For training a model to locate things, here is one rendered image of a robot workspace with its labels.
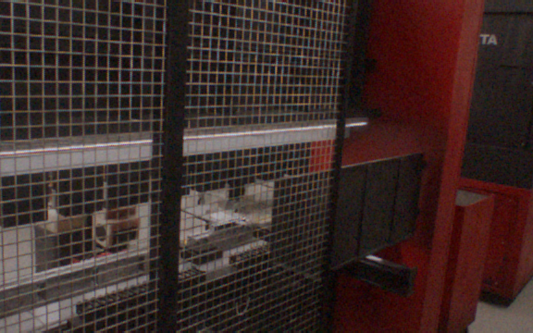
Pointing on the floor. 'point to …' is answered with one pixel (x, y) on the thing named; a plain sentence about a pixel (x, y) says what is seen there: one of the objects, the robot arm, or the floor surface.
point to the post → (169, 289)
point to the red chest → (465, 260)
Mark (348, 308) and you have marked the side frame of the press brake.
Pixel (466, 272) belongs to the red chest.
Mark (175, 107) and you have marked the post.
